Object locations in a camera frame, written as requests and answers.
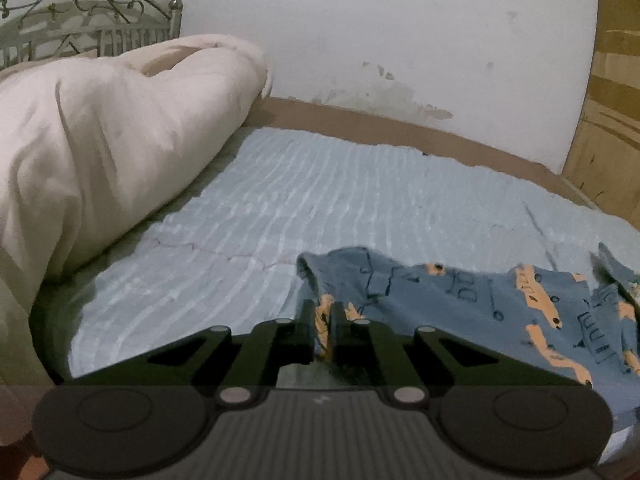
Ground cream duvet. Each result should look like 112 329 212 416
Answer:
0 34 275 387

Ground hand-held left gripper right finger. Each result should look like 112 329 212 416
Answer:
332 302 587 406

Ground metal bed headboard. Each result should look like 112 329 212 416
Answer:
0 0 185 69

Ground light blue bed sheet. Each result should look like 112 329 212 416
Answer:
67 127 640 463

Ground brown mattress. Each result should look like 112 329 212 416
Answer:
245 96 601 208

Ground wooden wardrobe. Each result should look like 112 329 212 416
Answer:
562 0 640 231

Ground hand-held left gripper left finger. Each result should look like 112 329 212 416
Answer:
65 301 317 407

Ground blue printed pants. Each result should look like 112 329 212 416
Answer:
296 242 640 433

